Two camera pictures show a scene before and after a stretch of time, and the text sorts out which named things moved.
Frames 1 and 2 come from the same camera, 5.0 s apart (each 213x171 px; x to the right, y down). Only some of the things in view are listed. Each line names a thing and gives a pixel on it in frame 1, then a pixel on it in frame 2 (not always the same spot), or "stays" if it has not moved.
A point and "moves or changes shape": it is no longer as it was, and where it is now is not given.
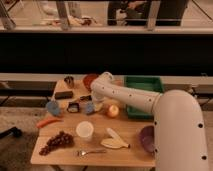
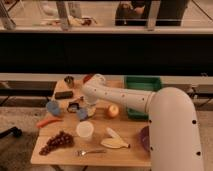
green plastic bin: x=150 y=83 stays
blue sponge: x=90 y=106 moves or changes shape
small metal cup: x=69 y=81 stays
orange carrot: x=47 y=121 stays
